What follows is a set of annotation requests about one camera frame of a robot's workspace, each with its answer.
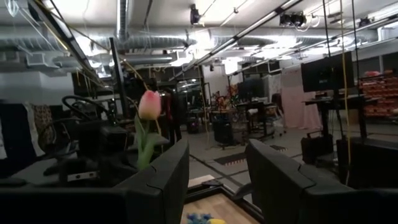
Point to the dark floor mat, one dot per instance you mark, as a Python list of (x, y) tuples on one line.
[(231, 158)]

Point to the yellow artificial tulip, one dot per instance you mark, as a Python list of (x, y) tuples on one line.
[(216, 221)]

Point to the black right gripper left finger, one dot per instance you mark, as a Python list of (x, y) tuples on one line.
[(161, 186)]

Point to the pale draped cloth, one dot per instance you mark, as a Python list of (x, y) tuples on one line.
[(298, 102)]

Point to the black carry case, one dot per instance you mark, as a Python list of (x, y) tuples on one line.
[(316, 148)]

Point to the black flat monitor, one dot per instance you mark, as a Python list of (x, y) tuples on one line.
[(326, 73)]

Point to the pink artificial tulip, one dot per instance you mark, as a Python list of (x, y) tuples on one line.
[(150, 105)]

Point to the blue artificial flower bunch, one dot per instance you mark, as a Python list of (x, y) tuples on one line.
[(197, 218)]

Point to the shelf with orange bins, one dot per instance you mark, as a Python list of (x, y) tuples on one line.
[(381, 93)]

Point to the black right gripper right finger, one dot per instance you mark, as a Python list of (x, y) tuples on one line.
[(276, 180)]

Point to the black standing desk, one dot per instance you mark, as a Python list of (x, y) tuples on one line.
[(335, 102)]

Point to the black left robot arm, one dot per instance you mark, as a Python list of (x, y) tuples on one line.
[(99, 143)]

